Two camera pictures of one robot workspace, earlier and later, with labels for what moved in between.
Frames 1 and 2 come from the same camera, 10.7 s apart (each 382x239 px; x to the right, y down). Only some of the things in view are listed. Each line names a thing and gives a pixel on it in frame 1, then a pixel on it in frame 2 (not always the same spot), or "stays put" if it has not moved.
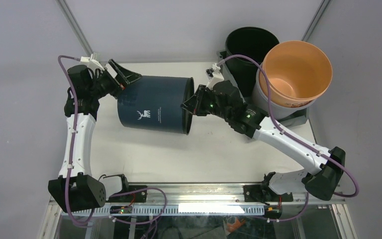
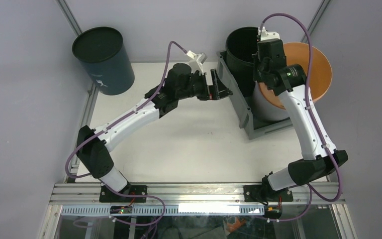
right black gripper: [194, 104] -> [256, 76]
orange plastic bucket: [298, 71] stays put
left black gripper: [123, 77] -> [219, 88]
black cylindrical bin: [251, 42] stays put
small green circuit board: [126, 209] stays put
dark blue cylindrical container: [153, 103] -> [102, 50]
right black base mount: [263, 193] stays put
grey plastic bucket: [261, 102] stays put
